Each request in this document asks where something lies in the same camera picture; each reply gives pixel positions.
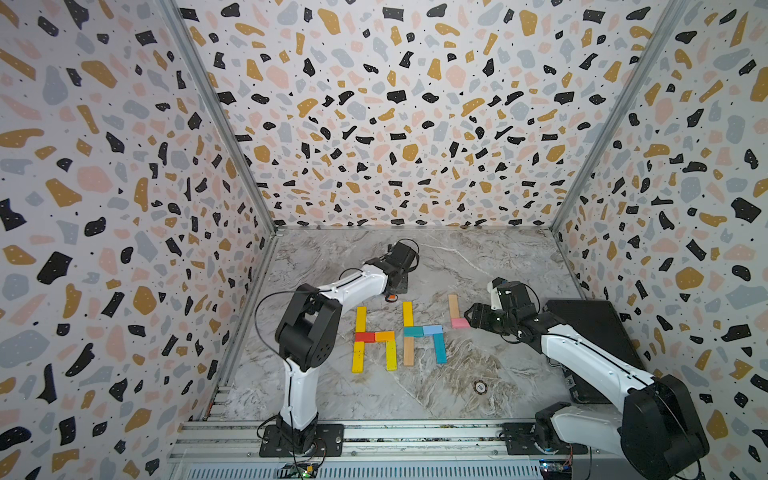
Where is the teal short block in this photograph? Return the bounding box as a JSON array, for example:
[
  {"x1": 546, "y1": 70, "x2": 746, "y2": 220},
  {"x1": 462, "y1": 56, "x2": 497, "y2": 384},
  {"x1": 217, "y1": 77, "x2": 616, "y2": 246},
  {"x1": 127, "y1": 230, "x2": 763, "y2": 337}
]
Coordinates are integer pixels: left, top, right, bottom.
[{"x1": 403, "y1": 326, "x2": 424, "y2": 338}]

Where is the pink block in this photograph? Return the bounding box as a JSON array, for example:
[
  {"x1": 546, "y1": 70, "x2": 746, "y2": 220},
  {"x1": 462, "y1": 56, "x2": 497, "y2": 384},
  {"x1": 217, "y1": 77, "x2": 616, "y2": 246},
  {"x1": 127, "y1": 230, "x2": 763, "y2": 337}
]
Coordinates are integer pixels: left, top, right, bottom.
[{"x1": 451, "y1": 318, "x2": 470, "y2": 329}]

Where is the lime yellow block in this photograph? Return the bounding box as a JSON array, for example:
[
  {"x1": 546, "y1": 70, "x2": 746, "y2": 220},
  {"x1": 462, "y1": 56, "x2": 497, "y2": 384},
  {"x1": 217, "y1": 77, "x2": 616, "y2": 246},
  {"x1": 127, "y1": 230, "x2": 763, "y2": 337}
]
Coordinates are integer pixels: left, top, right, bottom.
[{"x1": 385, "y1": 340, "x2": 398, "y2": 371}]

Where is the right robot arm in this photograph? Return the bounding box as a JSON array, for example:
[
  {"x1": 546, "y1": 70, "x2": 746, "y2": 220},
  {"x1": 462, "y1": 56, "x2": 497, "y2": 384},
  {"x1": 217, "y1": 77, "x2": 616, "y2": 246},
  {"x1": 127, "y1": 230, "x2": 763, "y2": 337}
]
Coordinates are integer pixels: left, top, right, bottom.
[{"x1": 464, "y1": 277, "x2": 710, "y2": 479}]

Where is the teal long block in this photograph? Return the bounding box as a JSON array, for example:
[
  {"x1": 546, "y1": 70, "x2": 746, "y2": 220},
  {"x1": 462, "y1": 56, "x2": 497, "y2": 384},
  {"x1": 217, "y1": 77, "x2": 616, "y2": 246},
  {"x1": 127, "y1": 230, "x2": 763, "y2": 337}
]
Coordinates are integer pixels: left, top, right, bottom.
[{"x1": 432, "y1": 333, "x2": 447, "y2": 365}]

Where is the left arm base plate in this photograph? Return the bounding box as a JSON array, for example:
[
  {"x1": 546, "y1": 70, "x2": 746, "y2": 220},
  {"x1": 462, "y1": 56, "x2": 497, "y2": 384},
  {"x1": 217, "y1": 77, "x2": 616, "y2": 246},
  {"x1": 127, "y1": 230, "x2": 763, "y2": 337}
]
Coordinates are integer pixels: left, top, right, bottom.
[{"x1": 259, "y1": 423, "x2": 345, "y2": 458}]

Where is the red block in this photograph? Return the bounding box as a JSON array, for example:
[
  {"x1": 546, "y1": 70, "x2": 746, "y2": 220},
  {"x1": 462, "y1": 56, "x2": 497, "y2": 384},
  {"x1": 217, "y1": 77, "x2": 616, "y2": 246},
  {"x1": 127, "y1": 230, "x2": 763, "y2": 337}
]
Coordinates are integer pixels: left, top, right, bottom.
[{"x1": 355, "y1": 332, "x2": 377, "y2": 343}]

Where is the poker chip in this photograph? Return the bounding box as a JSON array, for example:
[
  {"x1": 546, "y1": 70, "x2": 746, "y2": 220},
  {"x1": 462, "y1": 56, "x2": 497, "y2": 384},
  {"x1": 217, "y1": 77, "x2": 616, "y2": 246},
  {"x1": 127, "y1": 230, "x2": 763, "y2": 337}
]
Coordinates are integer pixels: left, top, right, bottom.
[{"x1": 474, "y1": 380, "x2": 487, "y2": 395}]

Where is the tan wooden block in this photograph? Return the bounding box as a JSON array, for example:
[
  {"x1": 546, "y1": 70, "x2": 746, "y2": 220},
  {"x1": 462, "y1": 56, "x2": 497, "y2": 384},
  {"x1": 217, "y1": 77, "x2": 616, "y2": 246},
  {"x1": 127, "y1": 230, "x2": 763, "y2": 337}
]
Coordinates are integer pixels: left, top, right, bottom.
[{"x1": 403, "y1": 336, "x2": 415, "y2": 367}]

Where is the small amber block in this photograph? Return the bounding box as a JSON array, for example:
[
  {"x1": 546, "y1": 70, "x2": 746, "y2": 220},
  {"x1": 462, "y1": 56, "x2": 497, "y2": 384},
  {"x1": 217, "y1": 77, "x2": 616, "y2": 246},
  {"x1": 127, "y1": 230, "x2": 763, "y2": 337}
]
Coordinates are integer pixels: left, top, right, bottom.
[{"x1": 375, "y1": 331, "x2": 396, "y2": 343}]

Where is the beige wooden block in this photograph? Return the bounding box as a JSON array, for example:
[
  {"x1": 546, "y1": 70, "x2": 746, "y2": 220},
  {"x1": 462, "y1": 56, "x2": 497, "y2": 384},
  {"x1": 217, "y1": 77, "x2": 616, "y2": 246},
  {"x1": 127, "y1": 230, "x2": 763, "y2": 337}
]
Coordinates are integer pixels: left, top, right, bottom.
[{"x1": 448, "y1": 294, "x2": 461, "y2": 319}]

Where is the aluminium rail frame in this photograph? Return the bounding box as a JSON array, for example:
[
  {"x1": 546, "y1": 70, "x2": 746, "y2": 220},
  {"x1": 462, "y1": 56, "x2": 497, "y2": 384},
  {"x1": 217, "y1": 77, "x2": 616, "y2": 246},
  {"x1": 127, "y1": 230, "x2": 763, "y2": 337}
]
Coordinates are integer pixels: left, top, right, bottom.
[{"x1": 167, "y1": 420, "x2": 640, "y2": 479}]

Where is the light blue block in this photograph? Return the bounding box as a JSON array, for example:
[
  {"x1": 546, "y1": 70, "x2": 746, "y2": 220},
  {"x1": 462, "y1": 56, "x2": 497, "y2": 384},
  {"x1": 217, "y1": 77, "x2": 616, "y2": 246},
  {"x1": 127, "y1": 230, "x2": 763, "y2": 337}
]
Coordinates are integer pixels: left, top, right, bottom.
[{"x1": 422, "y1": 325, "x2": 444, "y2": 336}]

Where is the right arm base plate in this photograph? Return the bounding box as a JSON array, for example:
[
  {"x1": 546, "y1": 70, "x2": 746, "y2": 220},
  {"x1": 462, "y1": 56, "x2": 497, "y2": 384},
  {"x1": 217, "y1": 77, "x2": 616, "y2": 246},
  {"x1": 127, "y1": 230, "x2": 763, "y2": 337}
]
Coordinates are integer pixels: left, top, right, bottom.
[{"x1": 498, "y1": 422, "x2": 588, "y2": 456}]

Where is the black case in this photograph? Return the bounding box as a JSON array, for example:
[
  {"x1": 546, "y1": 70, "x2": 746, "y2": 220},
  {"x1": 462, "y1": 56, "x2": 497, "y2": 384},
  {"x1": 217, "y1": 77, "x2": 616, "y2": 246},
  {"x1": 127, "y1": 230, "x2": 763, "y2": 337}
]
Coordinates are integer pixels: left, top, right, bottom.
[{"x1": 544, "y1": 299, "x2": 645, "y2": 404}]

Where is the long yellow block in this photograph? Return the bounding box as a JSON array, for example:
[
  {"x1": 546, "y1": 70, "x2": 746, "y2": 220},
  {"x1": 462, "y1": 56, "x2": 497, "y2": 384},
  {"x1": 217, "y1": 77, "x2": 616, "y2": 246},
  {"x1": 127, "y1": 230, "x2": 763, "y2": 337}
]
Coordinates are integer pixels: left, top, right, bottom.
[
  {"x1": 355, "y1": 307, "x2": 367, "y2": 333},
  {"x1": 351, "y1": 342, "x2": 365, "y2": 374}
]

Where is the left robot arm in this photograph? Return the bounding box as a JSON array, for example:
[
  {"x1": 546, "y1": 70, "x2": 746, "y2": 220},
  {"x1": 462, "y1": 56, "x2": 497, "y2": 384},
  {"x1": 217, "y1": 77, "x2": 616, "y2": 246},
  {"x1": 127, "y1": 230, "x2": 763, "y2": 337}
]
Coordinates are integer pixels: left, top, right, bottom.
[{"x1": 275, "y1": 239, "x2": 419, "y2": 452}]

